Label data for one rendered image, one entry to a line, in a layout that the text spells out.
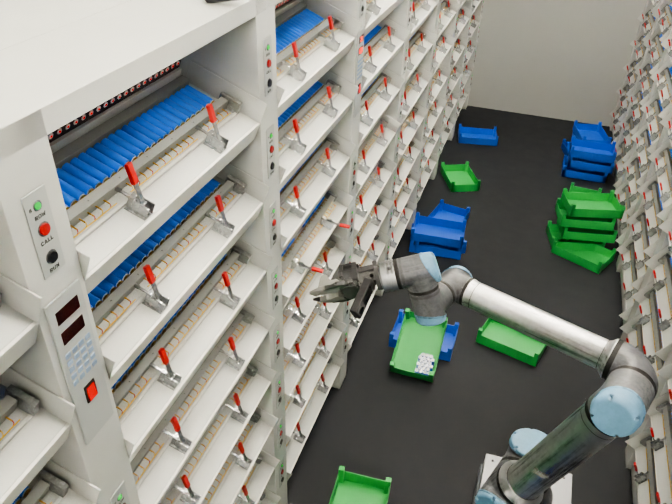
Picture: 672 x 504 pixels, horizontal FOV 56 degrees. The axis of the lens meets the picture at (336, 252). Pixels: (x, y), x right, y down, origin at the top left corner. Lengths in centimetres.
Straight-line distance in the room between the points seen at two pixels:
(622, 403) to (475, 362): 147
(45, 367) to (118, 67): 43
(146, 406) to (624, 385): 112
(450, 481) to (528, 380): 70
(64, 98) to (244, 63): 58
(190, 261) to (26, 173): 53
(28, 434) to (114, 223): 34
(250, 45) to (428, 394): 193
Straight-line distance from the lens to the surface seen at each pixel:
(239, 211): 145
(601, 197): 410
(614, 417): 172
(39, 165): 86
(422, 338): 303
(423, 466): 265
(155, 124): 127
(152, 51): 103
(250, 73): 138
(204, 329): 144
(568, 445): 186
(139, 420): 129
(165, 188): 115
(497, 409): 291
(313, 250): 203
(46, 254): 89
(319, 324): 235
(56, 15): 125
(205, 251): 133
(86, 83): 91
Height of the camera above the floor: 211
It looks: 35 degrees down
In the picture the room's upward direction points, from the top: 2 degrees clockwise
